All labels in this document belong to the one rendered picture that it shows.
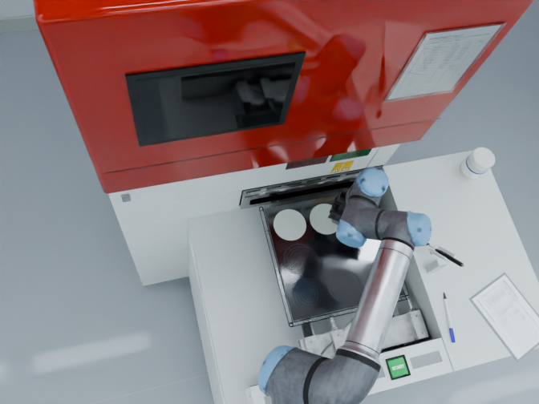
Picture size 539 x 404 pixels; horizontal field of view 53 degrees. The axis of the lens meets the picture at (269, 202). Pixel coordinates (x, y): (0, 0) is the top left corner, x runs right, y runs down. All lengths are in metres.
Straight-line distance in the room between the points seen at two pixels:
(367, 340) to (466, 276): 0.60
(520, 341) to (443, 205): 0.44
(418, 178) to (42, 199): 1.71
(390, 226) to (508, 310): 0.58
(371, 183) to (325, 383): 0.48
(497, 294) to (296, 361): 0.74
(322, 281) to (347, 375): 0.52
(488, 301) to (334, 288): 0.44
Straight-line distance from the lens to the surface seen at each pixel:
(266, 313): 1.64
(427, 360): 1.60
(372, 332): 1.16
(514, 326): 1.72
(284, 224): 1.63
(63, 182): 2.71
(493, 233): 1.77
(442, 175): 1.77
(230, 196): 1.60
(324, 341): 1.59
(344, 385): 1.13
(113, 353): 2.45
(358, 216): 1.30
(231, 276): 1.65
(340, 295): 1.61
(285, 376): 1.19
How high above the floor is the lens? 2.42
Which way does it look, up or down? 67 degrees down
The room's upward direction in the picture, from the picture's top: 19 degrees clockwise
